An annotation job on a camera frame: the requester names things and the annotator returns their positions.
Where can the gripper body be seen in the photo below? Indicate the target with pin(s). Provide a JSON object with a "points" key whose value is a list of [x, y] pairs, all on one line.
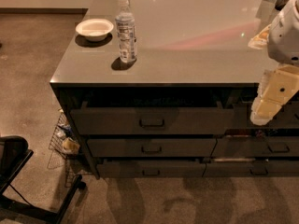
{"points": [[286, 37]]}

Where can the grey drawer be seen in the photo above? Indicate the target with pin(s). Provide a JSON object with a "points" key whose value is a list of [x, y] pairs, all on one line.
{"points": [[182, 147], [151, 120], [150, 168], [252, 147], [286, 118], [252, 169]]}

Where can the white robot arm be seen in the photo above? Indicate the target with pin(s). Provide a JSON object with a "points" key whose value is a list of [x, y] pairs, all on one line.
{"points": [[283, 39]]}

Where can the grey drawer cabinet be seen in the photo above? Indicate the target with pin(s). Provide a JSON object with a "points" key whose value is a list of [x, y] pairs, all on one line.
{"points": [[190, 53]]}

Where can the snack bag on counter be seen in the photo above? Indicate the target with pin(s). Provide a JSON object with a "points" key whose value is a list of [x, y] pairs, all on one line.
{"points": [[260, 41]]}

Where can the clear plastic water bottle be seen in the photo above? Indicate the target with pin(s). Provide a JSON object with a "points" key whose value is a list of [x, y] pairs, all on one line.
{"points": [[125, 26]]}

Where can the white bowl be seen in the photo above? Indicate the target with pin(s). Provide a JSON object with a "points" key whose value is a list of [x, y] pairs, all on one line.
{"points": [[94, 30]]}

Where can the wire basket with items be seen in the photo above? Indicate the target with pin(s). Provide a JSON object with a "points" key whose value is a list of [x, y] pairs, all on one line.
{"points": [[59, 158]]}

